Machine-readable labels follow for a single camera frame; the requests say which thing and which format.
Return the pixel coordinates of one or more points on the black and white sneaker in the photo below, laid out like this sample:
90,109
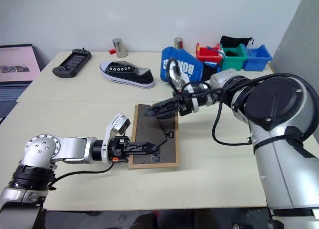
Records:
139,78

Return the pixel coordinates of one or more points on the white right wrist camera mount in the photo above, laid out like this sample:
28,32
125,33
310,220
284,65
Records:
179,79

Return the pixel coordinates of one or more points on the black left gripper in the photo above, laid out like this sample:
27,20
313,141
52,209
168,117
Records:
118,149

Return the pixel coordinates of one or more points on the laptop computer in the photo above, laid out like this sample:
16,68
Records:
15,64

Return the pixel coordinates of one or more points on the large silver metal cup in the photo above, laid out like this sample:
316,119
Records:
119,48

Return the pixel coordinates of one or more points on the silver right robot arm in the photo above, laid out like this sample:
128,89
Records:
274,151

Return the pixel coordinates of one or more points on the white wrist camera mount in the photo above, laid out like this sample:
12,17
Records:
179,79
109,134

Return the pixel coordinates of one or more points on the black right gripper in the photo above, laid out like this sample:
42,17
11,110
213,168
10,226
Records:
185,106

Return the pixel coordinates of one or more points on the green plastic bin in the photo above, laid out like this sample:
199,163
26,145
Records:
233,62

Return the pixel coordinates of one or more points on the black handheld game console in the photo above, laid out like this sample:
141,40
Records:
72,62

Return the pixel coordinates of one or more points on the blue plastic bin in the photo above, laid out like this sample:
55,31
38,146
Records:
256,63

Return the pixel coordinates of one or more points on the red plastic bin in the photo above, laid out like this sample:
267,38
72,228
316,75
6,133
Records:
207,56

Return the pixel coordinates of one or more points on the small silver metal cup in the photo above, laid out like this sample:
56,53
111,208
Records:
178,43

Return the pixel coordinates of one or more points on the small red block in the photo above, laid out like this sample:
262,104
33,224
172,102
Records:
112,52

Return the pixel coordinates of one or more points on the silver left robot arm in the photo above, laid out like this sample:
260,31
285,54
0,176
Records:
72,149

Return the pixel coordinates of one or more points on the blue printed fabric bag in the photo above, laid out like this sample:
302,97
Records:
169,53

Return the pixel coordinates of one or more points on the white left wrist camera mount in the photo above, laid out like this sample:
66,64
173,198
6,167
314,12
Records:
109,134

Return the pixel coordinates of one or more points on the wooden framed black board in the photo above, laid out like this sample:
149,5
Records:
149,130

